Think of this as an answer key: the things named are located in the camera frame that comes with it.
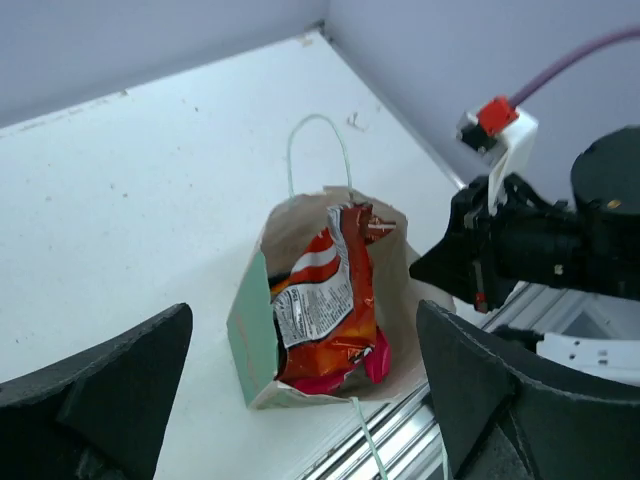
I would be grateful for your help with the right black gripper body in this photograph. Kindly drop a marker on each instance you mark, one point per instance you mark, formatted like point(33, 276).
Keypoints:
point(483, 256)

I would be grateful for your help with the aluminium rail frame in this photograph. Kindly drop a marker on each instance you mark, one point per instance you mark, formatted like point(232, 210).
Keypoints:
point(585, 332)

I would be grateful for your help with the green printed paper bag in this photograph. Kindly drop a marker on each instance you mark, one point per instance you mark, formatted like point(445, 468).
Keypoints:
point(254, 339)

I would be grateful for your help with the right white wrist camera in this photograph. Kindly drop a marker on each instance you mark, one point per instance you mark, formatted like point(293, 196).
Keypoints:
point(504, 136)

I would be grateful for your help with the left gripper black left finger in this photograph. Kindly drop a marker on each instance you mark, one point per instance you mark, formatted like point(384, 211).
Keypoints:
point(101, 413)

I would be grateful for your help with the red orange snack bag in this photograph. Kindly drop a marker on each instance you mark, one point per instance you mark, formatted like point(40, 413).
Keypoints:
point(324, 308)

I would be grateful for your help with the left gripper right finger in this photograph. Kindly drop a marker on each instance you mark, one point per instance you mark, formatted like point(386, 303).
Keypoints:
point(506, 413)

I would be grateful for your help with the pink Real crisps bag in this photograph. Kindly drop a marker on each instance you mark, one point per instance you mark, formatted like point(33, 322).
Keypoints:
point(375, 362)

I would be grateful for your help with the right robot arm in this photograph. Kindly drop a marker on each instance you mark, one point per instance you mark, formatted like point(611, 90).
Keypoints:
point(591, 247)

